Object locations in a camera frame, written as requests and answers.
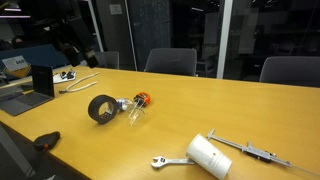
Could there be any black tape roll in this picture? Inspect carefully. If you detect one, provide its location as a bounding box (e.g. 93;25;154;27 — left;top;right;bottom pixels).
87;94;119;125

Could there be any white paper cup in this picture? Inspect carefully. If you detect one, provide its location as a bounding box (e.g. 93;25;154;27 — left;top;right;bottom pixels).
185;133;233;180

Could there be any white window pillar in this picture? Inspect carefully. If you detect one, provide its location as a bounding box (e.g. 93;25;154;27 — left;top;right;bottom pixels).
216;0;234;80

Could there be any wide grey office chair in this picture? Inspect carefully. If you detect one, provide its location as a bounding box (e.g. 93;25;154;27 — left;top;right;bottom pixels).
143;47;198;77
259;55;320;88

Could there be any silver adjustable wrench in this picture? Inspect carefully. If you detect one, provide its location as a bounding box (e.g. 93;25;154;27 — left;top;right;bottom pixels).
150;155;195;170

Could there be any white cable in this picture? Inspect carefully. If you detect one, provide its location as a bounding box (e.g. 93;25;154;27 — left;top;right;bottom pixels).
58;71;100;95

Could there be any blue partition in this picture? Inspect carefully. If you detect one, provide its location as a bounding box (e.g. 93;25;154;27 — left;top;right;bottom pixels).
0;44;71;81

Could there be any white paper sign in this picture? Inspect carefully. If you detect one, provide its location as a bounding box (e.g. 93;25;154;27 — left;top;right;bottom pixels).
1;55;29;72

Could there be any yellow triangular sign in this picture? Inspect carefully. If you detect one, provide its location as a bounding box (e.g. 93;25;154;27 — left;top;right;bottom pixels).
3;64;33;79

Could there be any small grey office chair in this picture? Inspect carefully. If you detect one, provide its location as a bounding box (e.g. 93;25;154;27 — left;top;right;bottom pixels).
94;50;120;70

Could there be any dark grey laptop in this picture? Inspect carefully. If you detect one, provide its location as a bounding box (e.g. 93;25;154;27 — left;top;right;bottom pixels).
0;64;55;117

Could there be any white wall notice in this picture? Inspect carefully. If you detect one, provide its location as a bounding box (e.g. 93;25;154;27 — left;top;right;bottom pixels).
109;3;123;15

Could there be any metal vernier caliper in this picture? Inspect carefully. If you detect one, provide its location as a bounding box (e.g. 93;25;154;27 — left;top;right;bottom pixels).
206;129;320;178

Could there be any orange tape measure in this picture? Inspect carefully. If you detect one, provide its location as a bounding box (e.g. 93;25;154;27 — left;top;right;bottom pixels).
133;92;151;106

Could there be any shiny silver wrapper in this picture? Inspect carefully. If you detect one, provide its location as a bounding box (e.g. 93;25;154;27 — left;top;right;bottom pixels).
116;97;134;112

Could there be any black pouch with orange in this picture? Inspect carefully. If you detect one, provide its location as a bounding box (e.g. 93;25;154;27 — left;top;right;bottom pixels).
33;131;62;152

